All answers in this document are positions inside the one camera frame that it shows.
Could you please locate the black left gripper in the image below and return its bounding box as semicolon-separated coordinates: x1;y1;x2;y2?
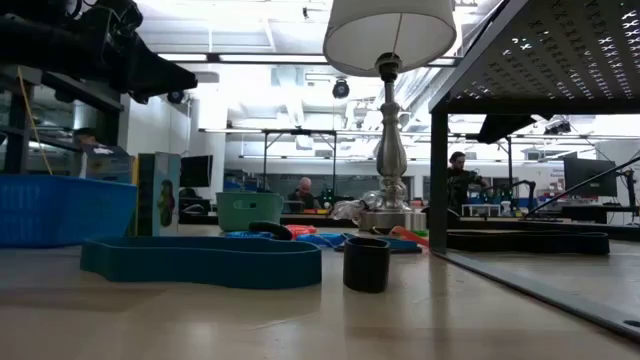
74;0;199;105

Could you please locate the large black rubber band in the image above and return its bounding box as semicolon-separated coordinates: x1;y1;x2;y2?
446;229;611;257

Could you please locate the orange rubber band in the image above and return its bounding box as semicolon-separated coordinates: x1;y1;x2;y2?
388;225;431;249

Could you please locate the dark blue rubber band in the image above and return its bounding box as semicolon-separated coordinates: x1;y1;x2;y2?
333;236;424;255

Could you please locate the dark teal tray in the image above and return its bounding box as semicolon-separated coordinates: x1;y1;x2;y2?
79;234;324;291

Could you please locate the black cup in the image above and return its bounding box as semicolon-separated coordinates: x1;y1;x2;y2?
342;236;392;294

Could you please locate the person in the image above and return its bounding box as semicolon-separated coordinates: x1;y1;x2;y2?
286;176;322;211
72;127;104;179
446;150;491;214

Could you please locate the grey perforated metal riser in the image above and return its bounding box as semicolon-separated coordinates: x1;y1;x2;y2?
428;0;640;341

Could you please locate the thin black rod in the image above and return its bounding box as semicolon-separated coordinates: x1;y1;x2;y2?
519;154;640;220

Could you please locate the black monitor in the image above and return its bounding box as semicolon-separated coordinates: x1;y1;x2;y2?
563;157;619;198
179;154;214;189

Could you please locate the silver table lamp white shade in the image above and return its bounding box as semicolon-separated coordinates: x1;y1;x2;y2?
322;0;458;234

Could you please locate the dark metal rack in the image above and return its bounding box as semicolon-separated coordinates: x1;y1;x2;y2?
0;64;125;176

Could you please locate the mint green plastic bin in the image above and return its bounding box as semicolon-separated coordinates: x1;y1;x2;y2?
215;191;285;233

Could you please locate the blue plastic basket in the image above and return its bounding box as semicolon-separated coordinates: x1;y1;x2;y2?
0;173;138;250

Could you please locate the yellow hanging cable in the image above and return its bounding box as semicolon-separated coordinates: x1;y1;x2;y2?
16;67;55;176

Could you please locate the black frame stand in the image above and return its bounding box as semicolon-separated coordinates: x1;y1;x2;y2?
261;128;338;196

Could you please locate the clear lamp power cord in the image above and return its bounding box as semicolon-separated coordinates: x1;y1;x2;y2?
330;189;396;222

